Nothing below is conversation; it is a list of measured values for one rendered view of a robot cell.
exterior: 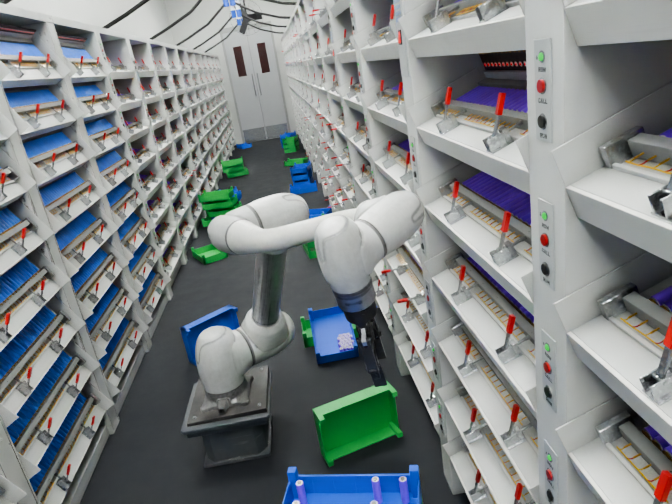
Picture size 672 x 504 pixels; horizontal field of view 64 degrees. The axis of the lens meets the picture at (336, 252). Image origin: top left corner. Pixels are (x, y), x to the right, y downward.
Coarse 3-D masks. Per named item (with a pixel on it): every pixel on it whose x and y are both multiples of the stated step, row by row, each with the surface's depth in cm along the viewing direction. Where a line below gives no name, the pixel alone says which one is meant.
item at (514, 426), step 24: (456, 336) 148; (456, 360) 140; (480, 360) 135; (480, 384) 128; (504, 384) 121; (480, 408) 122; (504, 408) 118; (504, 432) 112; (528, 432) 109; (528, 456) 104; (528, 480) 100
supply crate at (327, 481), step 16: (304, 480) 125; (320, 480) 124; (336, 480) 124; (352, 480) 123; (368, 480) 122; (384, 480) 122; (416, 480) 118; (288, 496) 121; (320, 496) 125; (336, 496) 124; (352, 496) 123; (368, 496) 122; (384, 496) 122; (400, 496) 121; (416, 496) 120
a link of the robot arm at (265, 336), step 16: (256, 208) 158; (272, 208) 160; (288, 208) 162; (304, 208) 167; (272, 224) 159; (288, 224) 162; (256, 256) 176; (272, 256) 172; (256, 272) 180; (272, 272) 177; (256, 288) 185; (272, 288) 183; (256, 304) 190; (272, 304) 189; (256, 320) 196; (272, 320) 195; (288, 320) 208; (256, 336) 197; (272, 336) 198; (288, 336) 207; (256, 352) 199; (272, 352) 204
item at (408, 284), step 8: (392, 256) 216; (392, 264) 210; (400, 264) 206; (400, 280) 195; (408, 280) 192; (408, 288) 187; (416, 288) 184; (416, 304) 175; (424, 304) 172; (424, 312) 158; (424, 320) 164
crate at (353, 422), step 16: (336, 400) 193; (352, 400) 191; (368, 400) 198; (384, 400) 201; (320, 416) 186; (336, 416) 195; (352, 416) 197; (368, 416) 200; (384, 416) 203; (320, 432) 188; (336, 432) 197; (352, 432) 199; (368, 432) 202; (384, 432) 202; (400, 432) 198; (320, 448) 196; (336, 448) 198; (352, 448) 197
